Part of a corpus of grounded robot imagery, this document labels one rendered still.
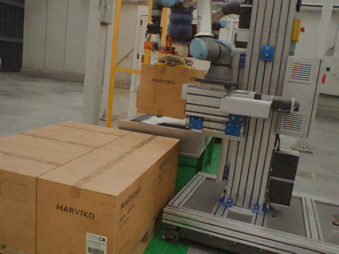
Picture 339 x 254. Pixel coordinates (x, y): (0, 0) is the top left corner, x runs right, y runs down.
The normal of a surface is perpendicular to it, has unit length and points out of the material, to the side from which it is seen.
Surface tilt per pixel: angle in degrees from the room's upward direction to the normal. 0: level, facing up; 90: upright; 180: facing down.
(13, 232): 90
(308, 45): 90
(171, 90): 90
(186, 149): 90
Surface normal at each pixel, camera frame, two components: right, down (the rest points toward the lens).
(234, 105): -0.35, 0.14
